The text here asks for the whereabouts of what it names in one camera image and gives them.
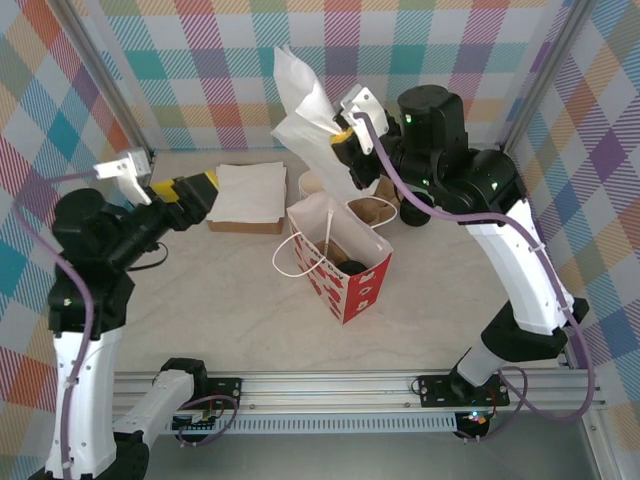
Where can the white paper-wrapped stick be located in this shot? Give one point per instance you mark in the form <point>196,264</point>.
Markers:
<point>329,230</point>

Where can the red and white paper bag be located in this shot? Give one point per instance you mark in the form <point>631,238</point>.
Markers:
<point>360,295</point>

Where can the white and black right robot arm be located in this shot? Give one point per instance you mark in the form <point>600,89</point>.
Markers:
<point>520,270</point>

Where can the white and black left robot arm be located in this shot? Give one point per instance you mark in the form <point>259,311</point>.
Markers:
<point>82,400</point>

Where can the brown cardboard napkin box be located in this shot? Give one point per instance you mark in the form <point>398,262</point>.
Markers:
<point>245,227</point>

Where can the white paper napkin stack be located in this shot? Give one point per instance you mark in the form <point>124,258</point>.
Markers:
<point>250,195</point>

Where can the aluminium frame post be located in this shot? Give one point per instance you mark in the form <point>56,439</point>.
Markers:
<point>542,75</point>
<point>110,75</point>

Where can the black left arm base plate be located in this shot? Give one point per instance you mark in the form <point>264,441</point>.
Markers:
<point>227,387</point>

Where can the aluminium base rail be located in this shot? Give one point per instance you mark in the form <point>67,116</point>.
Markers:
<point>325,387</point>

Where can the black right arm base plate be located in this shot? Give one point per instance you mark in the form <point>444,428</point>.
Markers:
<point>435,392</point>

